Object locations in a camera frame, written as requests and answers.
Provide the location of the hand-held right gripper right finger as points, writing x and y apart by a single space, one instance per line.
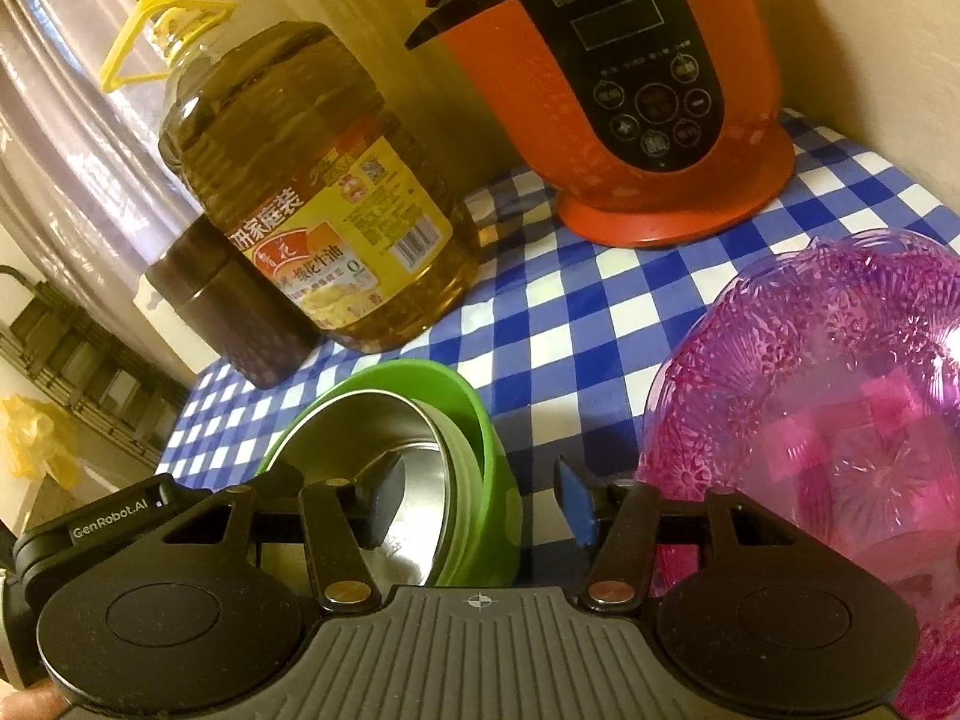
576 499

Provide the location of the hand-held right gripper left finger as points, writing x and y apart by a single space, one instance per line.
390 499

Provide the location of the stainless steel bowl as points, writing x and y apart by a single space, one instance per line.
352 442

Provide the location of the white ribbed bowl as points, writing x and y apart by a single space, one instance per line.
461 480

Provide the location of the green plastic bowl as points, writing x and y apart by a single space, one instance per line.
495 480

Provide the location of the pink glass bowl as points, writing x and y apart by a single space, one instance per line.
825 390

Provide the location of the person's left hand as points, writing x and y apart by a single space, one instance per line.
34 709

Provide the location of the yellow plastic bag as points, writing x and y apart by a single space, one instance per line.
37 435

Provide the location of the blue white checkered tablecloth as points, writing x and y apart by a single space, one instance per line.
600 300

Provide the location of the dark brown jar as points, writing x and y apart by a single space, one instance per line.
225 315

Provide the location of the large cooking oil bottle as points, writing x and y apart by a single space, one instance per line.
300 165

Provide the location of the red electric pressure cooker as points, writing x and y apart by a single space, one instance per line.
525 90

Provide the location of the sheer light curtain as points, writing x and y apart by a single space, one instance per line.
60 127

